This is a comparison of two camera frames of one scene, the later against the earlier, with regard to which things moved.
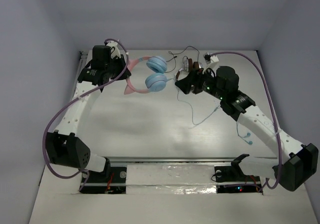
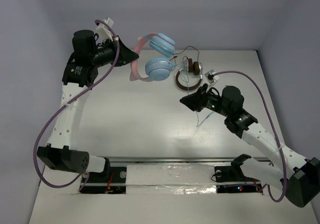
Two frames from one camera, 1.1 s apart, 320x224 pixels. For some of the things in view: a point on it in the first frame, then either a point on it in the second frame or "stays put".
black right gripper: x=185 y=84 to x=196 y=100
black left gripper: x=121 y=67 to x=117 y=53
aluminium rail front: x=167 y=160 stays put
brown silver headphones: x=188 y=66 stays put
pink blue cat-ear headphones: x=156 y=81 to x=157 y=69
